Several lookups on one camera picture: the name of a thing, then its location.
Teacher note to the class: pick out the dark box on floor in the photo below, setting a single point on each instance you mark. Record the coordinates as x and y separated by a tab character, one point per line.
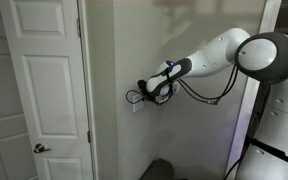
158	170

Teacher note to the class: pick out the white panel door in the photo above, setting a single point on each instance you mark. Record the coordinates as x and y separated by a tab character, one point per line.
44	90

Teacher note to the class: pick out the white doorway trim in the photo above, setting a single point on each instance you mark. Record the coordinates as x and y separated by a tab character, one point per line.
247	110

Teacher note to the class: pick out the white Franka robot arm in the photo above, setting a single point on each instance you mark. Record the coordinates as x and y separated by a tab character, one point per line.
270	83

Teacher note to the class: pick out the metal door hinge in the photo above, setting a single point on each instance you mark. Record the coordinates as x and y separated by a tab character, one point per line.
78	27
88	136

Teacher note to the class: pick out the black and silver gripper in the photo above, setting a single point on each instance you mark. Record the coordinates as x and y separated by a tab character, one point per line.
142	88

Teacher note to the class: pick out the white door frame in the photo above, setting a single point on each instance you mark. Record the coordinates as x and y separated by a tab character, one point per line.
89	90

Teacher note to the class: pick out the white light switch plate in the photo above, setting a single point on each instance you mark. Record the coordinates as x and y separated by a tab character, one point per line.
137	106

